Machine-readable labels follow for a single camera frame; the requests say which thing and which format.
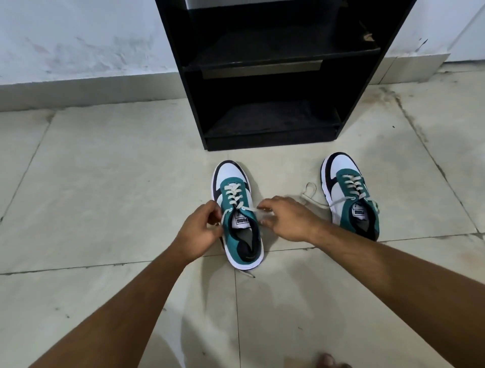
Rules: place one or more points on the person's right hand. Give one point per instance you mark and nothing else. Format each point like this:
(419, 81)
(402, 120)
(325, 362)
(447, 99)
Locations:
(293, 221)

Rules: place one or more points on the person's left hand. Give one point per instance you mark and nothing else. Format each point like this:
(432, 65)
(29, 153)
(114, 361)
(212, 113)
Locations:
(195, 233)

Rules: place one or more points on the person's left thumb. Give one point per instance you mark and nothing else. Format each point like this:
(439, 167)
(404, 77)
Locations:
(216, 231)

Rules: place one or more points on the person's right thumb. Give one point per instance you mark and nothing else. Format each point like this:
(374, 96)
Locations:
(268, 222)

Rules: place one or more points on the green white black sneaker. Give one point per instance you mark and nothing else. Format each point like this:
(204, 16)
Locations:
(346, 206)
(242, 242)

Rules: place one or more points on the person's right forearm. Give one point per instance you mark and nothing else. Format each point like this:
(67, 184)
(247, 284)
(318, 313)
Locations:
(409, 284)

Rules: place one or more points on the person's left forearm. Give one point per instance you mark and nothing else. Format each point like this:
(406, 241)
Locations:
(121, 314)

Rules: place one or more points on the black wooden shoe rack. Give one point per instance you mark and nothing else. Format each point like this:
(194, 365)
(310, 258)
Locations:
(272, 94)

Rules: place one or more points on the person's foot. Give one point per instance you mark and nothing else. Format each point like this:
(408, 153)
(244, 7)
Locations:
(331, 362)

